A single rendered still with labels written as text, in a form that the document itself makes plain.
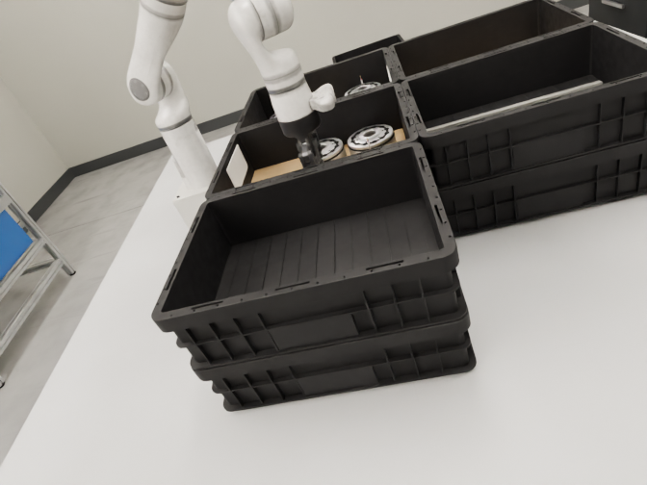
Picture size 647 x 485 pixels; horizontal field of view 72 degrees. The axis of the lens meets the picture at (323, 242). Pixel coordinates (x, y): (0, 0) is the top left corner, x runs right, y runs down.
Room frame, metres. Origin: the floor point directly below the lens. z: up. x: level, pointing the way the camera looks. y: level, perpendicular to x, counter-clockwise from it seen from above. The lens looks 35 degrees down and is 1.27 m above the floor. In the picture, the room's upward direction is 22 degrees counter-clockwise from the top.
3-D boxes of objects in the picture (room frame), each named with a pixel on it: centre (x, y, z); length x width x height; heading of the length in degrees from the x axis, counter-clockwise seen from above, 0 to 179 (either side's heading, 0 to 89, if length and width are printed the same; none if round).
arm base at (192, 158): (1.20, 0.24, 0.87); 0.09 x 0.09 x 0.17; 73
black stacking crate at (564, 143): (0.75, -0.44, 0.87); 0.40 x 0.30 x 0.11; 76
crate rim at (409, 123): (0.85, -0.05, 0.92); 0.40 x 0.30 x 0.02; 76
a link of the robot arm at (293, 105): (0.81, -0.06, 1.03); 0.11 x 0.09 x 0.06; 76
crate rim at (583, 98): (0.75, -0.44, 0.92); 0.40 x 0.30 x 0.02; 76
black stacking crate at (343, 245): (0.56, 0.02, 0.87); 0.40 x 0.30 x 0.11; 76
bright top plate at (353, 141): (0.90, -0.18, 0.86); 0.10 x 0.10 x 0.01
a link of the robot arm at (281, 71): (0.81, -0.04, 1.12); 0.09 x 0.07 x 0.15; 102
